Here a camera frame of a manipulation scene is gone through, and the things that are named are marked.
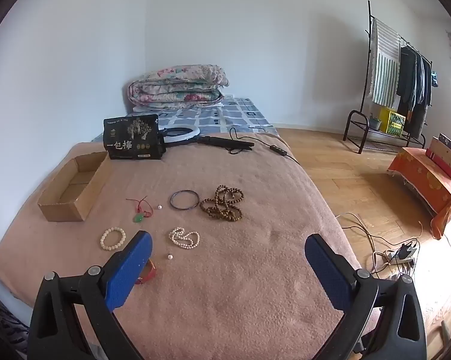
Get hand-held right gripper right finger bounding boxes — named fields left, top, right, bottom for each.
left=304, top=233, right=427, bottom=360

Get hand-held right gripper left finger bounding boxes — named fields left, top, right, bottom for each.
left=28, top=230, right=153, bottom=360

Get red strap wristwatch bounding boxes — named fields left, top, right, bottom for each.
left=134, top=259, right=157, bottom=285

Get white bead bracelet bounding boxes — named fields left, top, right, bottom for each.
left=100, top=227, right=127, bottom=251

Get red cord jade pendant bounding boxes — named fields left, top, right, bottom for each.
left=126, top=195, right=155, bottom=224

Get white pearl necklace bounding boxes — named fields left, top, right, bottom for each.
left=169, top=227, right=201, bottom=250

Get cardboard box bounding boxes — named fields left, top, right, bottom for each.
left=37, top=151, right=110, bottom=222

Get brown wooden bead necklace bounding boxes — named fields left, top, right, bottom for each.
left=199, top=185, right=245, bottom=223

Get white power strip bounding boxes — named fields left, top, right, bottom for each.
left=386, top=249, right=415, bottom=267

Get dark blue bangle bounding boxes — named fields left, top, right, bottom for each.
left=170, top=190, right=200, bottom=210

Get tan blanket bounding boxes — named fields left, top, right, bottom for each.
left=0, top=132, right=361, bottom=360

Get black plug charger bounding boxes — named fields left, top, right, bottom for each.
left=397, top=241, right=420, bottom=260

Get black snack bag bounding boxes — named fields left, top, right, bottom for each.
left=103, top=114, right=166, bottom=160

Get orange cloth covered table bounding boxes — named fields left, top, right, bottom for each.
left=387, top=146, right=451, bottom=240

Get dark patterned cloth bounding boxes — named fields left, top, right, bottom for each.
left=0, top=283, right=29, bottom=360

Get red flat box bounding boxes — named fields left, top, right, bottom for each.
left=425, top=149, right=451, bottom=180

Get yellow box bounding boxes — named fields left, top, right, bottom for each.
left=378, top=106, right=406, bottom=137

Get tan and navy box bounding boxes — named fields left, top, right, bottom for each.
left=430, top=133, right=451, bottom=173

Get grey checkered bedsheet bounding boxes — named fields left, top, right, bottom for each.
left=92, top=97, right=279, bottom=143

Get folded floral quilt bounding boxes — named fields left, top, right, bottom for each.
left=127, top=64, right=230, bottom=111

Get dark hanging clothes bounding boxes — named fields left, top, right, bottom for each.
left=396, top=45, right=433, bottom=139

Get striped hanging towel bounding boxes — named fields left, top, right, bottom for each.
left=370, top=17, right=402, bottom=109

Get black metal clothes rack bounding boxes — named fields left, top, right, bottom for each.
left=343, top=0, right=435, bottom=154

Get floor cables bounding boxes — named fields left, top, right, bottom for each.
left=336, top=213, right=423, bottom=274

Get black cable with inline remote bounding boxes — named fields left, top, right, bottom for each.
left=229, top=127, right=299, bottom=164

